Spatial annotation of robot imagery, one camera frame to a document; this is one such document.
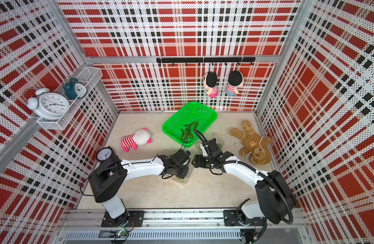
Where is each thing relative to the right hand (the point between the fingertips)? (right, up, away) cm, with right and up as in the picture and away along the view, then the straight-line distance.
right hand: (199, 162), depth 85 cm
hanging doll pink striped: (+7, +49, +9) cm, 51 cm away
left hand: (-8, -6, +4) cm, 11 cm away
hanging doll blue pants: (+23, +50, +8) cm, 56 cm away
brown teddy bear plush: (+34, +9, +8) cm, 36 cm away
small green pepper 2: (-6, +22, +26) cm, 35 cm away
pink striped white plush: (-38, +13, +13) cm, 43 cm away
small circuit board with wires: (-36, -29, -15) cm, 49 cm away
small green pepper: (-8, +16, +22) cm, 28 cm away
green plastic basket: (-2, +33, +34) cm, 47 cm away
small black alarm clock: (-61, +3, +11) cm, 62 cm away
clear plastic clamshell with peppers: (-14, -9, +1) cm, 17 cm away
